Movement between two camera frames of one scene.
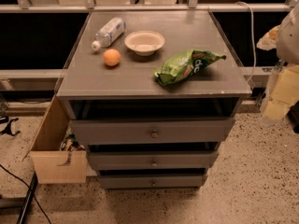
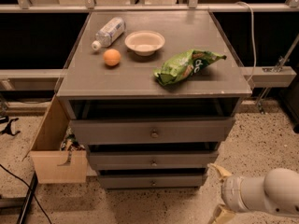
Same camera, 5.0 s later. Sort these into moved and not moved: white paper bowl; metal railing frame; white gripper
Moved: white gripper
Not moved: white paper bowl; metal railing frame
